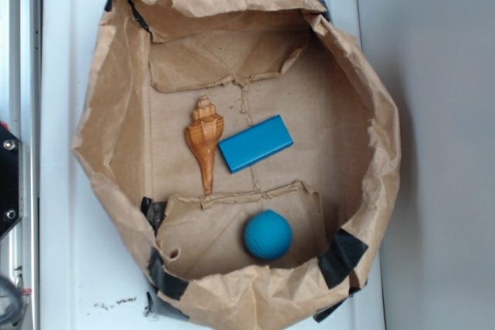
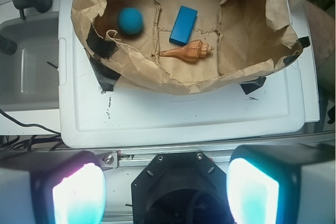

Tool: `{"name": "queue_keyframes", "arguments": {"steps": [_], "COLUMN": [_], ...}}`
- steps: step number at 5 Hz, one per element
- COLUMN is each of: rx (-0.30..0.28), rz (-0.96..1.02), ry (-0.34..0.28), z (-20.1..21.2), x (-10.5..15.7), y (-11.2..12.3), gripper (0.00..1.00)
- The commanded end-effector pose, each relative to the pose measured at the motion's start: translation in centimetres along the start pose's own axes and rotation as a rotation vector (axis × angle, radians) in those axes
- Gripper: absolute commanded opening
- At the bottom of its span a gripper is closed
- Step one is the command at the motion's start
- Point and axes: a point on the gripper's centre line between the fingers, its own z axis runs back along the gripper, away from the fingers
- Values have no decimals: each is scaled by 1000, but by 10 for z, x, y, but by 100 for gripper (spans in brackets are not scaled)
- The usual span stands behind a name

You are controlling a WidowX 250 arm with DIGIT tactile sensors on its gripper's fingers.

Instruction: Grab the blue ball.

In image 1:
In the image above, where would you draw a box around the blue ball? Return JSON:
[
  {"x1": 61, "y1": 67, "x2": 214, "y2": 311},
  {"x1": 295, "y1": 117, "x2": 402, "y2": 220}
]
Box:
[{"x1": 243, "y1": 209, "x2": 293, "y2": 260}]

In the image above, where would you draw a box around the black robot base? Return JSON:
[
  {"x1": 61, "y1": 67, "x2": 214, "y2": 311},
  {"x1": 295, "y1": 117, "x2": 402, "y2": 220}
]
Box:
[{"x1": 1, "y1": 121, "x2": 23, "y2": 240}]

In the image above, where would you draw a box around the blue rectangular block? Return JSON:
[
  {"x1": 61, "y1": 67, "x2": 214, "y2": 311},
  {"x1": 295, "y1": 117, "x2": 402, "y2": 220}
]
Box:
[{"x1": 219, "y1": 115, "x2": 293, "y2": 173}]

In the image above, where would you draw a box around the wooden conch shell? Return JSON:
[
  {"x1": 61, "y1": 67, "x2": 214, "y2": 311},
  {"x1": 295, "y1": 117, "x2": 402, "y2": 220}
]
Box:
[{"x1": 185, "y1": 95, "x2": 224, "y2": 196}]

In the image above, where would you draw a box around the brown paper bag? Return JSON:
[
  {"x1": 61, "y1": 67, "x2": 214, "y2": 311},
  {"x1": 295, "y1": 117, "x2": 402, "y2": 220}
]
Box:
[{"x1": 73, "y1": 0, "x2": 401, "y2": 329}]

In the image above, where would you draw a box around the white tray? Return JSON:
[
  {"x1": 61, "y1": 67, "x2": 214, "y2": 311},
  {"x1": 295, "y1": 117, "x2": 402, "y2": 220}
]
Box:
[{"x1": 39, "y1": 0, "x2": 385, "y2": 329}]

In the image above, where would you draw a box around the metal frame rail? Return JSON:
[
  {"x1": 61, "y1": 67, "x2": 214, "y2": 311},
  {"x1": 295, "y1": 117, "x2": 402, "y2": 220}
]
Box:
[{"x1": 1, "y1": 0, "x2": 42, "y2": 329}]

